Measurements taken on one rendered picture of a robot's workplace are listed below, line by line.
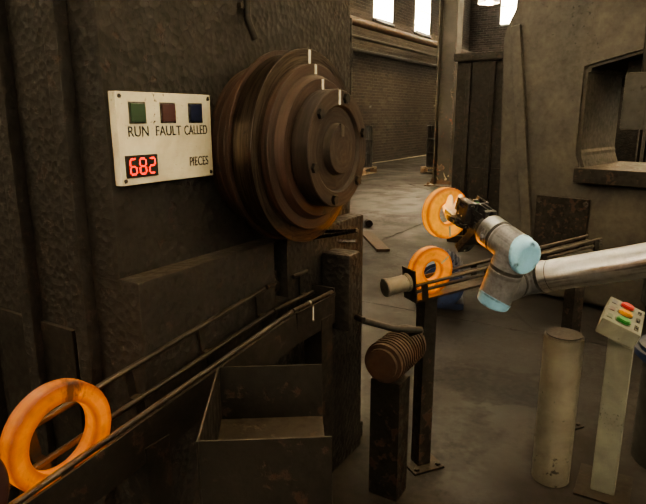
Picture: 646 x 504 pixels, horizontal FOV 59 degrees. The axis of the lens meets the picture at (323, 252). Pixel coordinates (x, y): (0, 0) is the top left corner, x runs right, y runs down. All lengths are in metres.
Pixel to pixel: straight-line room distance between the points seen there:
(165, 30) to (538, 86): 3.04
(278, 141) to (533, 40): 2.96
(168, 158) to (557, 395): 1.39
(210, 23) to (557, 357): 1.39
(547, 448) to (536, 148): 2.37
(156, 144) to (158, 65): 0.16
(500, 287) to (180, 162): 0.86
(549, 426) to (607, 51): 2.45
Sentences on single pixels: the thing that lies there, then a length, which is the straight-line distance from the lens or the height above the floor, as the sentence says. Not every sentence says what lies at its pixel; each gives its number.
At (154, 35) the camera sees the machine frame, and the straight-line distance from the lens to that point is 1.28.
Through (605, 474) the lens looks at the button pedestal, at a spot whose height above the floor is 0.08.
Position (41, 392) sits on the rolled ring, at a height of 0.77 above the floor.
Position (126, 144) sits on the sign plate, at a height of 1.14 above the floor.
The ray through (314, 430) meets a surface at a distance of 1.14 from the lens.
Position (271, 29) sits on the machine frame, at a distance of 1.59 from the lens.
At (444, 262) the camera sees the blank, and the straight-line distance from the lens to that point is 1.89.
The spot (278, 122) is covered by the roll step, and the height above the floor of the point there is 1.18.
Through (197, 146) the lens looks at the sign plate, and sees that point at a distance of 1.32.
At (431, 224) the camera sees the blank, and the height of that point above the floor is 0.88.
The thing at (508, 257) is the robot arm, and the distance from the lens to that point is 1.51.
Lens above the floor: 1.19
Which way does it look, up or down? 13 degrees down
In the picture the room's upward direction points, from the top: straight up
